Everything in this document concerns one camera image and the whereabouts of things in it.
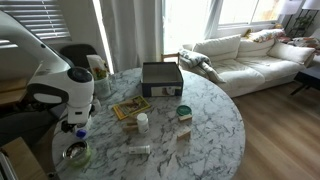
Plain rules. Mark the white pill bottle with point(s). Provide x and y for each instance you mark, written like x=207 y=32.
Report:
x=143 y=124

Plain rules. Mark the wooden side table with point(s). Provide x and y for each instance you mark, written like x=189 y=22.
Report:
x=13 y=90

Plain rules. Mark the black office chair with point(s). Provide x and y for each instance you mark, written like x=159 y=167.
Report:
x=78 y=55

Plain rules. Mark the dark blue cardboard box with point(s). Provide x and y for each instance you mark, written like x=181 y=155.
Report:
x=162 y=90

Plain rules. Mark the wooden chair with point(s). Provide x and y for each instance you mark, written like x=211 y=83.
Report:
x=170 y=55

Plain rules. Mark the white sofa back cushion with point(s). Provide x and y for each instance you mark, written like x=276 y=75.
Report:
x=218 y=46
x=255 y=48

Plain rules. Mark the dark coffee table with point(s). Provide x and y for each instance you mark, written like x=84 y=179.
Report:
x=308 y=78

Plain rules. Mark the white sofa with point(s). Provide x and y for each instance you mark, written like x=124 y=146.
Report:
x=253 y=73

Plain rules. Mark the red patterned throw pillow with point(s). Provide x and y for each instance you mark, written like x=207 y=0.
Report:
x=308 y=42

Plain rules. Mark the white flat panel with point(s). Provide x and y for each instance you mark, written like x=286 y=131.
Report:
x=6 y=168

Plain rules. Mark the floral throw pillow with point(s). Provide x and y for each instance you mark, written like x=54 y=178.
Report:
x=266 y=35

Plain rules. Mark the white window blind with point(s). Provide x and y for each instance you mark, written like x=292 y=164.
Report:
x=43 y=20

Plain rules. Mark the small wooden block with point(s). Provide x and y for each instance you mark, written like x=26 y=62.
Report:
x=130 y=127
x=183 y=134
x=185 y=117
x=132 y=119

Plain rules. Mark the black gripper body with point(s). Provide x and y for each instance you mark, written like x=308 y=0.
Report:
x=66 y=126

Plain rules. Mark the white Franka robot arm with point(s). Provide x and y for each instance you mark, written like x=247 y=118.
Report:
x=56 y=83

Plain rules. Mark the white throw pillow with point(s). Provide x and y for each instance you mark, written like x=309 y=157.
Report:
x=291 y=52

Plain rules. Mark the sheer white curtain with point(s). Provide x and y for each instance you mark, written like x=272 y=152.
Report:
x=211 y=20

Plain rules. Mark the green round lid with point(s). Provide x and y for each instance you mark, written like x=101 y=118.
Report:
x=184 y=110

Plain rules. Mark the small white cup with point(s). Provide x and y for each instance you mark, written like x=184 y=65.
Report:
x=96 y=106

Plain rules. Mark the green open nut can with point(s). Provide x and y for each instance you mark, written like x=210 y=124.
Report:
x=78 y=155

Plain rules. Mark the white shade floor lamp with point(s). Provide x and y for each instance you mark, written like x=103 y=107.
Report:
x=290 y=6
x=311 y=4

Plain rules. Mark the yellow National Geographic book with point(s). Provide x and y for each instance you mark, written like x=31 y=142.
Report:
x=130 y=106

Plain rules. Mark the dark grey upholstered seat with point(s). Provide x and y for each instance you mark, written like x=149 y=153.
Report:
x=23 y=128

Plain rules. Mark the grey striped blanket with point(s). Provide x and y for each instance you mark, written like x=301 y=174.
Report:
x=196 y=58

